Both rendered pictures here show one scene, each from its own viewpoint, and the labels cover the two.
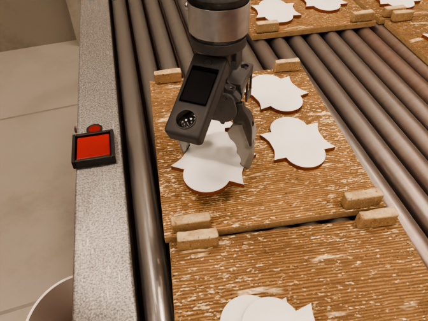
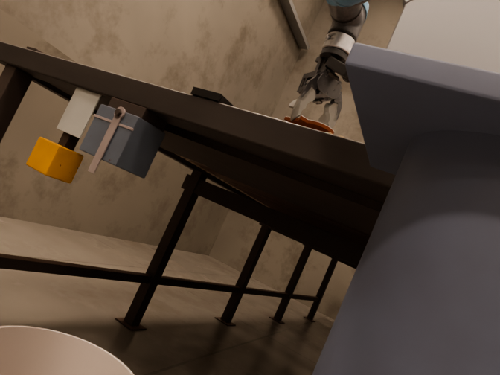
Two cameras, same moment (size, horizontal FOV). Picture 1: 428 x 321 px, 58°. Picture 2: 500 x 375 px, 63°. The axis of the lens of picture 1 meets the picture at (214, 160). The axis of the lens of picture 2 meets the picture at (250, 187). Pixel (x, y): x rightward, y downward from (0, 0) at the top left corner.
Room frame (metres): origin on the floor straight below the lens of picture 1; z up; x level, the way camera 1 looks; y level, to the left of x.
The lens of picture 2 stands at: (-0.18, 0.76, 0.72)
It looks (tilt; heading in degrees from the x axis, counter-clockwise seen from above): 5 degrees up; 313
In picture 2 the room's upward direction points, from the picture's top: 24 degrees clockwise
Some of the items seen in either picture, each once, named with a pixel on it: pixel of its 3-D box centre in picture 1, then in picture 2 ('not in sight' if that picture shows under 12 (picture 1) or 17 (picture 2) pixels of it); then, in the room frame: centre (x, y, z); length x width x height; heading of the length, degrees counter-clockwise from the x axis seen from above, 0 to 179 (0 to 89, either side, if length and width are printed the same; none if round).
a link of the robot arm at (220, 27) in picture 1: (216, 16); (336, 47); (0.46, 0.00, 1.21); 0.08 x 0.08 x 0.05
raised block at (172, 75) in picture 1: (167, 76); not in sight; (0.72, 0.10, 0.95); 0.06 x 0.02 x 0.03; 100
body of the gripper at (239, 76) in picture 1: (220, 72); (324, 77); (0.46, -0.01, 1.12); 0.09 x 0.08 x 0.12; 160
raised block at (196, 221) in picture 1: (190, 223); not in sight; (0.33, 0.03, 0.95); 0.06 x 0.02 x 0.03; 100
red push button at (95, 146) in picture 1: (93, 148); not in sight; (0.52, 0.22, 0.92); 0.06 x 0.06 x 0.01; 13
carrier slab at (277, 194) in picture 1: (248, 135); not in sight; (0.55, -0.06, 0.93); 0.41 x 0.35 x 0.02; 10
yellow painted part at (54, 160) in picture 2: not in sight; (68, 132); (0.89, 0.32, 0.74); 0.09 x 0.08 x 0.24; 13
